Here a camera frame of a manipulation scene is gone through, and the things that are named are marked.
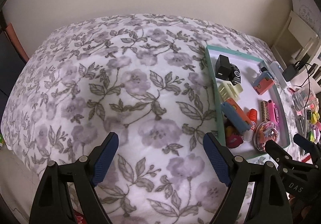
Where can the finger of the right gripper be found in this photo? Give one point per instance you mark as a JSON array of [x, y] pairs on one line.
[[276, 151], [309, 147]]

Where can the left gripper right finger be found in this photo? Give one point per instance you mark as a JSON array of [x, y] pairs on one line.
[[269, 202]]

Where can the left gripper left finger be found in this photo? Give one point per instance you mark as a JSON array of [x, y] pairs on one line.
[[52, 202]]

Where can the pink fitness band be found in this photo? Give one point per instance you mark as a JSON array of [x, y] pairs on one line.
[[271, 106]]

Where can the purple lip balm tube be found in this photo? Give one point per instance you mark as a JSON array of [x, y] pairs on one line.
[[276, 115]]

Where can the gold patterned lighter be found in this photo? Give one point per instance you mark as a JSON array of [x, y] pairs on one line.
[[264, 111]]

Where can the pink dog toy figure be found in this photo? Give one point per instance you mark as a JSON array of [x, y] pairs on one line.
[[232, 137]]

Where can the orange glue tube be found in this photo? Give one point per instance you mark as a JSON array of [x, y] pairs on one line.
[[252, 115]]

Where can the orange blue utility knife toy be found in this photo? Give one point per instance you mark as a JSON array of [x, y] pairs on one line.
[[236, 115]]

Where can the cream hair claw clip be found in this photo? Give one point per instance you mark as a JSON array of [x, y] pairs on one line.
[[227, 90]]

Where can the black toy car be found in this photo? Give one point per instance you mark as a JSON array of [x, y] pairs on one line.
[[235, 75]]

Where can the black USB charger cube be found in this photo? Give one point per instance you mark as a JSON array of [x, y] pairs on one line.
[[222, 67]]

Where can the white smartwatch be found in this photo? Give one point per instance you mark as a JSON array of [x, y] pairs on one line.
[[263, 69]]

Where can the teal white box lid tray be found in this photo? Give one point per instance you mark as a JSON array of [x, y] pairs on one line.
[[249, 67]]

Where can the black power adapter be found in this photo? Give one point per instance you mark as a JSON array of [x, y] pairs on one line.
[[289, 73]]

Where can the white power strip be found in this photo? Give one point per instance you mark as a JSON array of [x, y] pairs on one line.
[[277, 70]]

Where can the cream wooden shelf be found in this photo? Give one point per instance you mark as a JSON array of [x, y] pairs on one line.
[[296, 42]]

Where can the floral white blanket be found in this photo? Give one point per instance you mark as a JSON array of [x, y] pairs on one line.
[[144, 77]]

